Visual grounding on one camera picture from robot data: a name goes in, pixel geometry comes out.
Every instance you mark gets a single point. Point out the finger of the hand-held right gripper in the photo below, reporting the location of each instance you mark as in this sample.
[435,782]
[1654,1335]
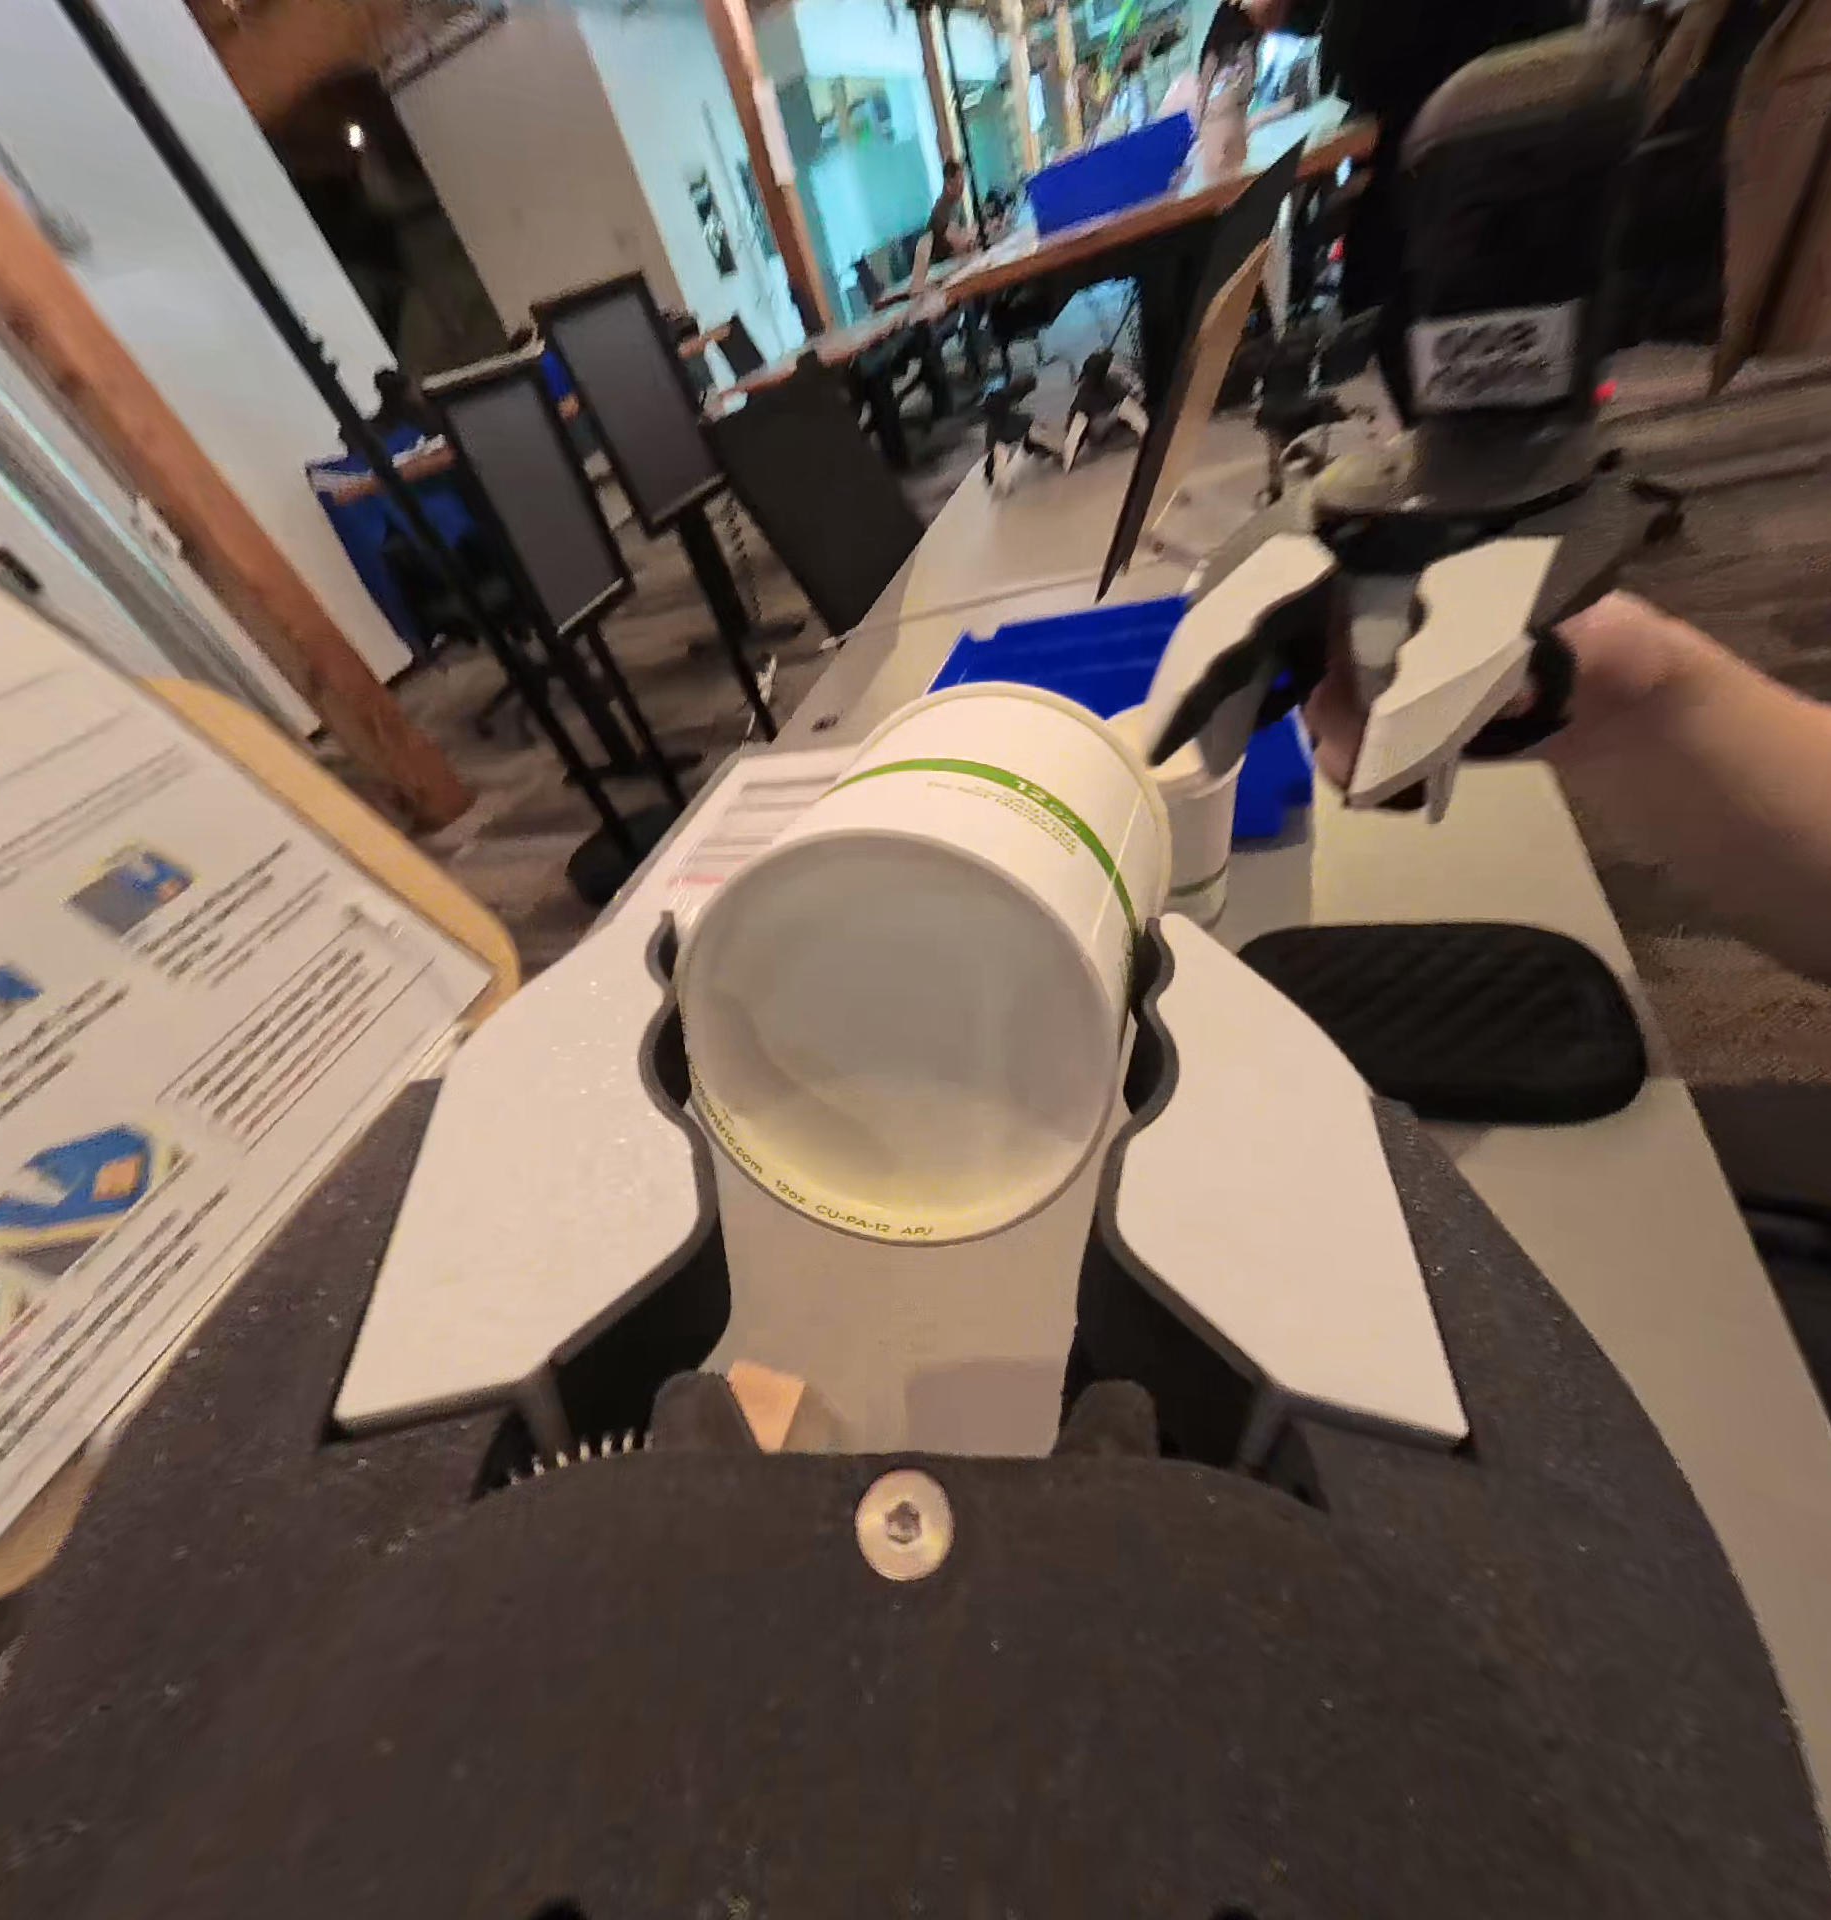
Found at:
[1253,592]
[1469,646]

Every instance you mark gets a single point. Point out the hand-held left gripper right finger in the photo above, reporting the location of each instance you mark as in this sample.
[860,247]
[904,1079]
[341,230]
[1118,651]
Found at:
[1277,1216]

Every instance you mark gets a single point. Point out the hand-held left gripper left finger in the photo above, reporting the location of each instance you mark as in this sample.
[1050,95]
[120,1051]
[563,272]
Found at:
[540,1201]

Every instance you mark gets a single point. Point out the blue plastic bin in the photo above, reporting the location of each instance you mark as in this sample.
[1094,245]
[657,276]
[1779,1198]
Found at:
[1110,180]
[1067,651]

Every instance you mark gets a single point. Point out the stack of white cups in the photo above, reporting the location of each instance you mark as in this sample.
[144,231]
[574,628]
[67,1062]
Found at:
[1201,840]

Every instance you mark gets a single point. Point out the wooden cube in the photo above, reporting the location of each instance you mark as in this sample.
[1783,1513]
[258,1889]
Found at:
[765,1405]

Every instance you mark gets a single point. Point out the white green-striped paper cup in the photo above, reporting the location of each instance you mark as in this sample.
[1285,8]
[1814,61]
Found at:
[915,1035]

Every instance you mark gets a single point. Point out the person's right forearm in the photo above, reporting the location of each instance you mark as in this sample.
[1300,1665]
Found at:
[1799,810]

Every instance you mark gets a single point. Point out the person's right hand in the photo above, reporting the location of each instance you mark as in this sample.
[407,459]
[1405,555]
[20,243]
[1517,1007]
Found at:
[1642,691]

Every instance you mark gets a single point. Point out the small black white device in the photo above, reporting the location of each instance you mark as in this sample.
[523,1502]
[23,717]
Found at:
[1016,436]
[1107,407]

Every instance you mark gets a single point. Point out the black padded wrist rest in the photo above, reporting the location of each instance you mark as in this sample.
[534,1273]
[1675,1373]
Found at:
[1455,1021]

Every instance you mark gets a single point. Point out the brown hanging coat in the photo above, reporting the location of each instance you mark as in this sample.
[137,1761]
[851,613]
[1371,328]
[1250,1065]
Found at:
[1799,180]

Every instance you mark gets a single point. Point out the printed instruction sheet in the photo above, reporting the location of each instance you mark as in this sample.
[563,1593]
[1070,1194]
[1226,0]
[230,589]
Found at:
[180,1051]

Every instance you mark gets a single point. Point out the long wooden table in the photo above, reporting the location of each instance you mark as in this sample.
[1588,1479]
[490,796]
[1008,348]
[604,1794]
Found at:
[1006,271]

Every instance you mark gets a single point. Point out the acrylic paper sign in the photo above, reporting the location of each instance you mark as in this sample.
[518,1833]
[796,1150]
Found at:
[750,840]

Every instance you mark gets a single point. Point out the black office chair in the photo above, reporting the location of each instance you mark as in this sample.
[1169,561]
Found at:
[810,496]

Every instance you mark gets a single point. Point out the black monitor on stand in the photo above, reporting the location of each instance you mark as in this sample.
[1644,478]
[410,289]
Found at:
[630,396]
[532,496]

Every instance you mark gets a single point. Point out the wooden beam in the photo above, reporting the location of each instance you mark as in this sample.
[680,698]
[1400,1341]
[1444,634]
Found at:
[180,496]

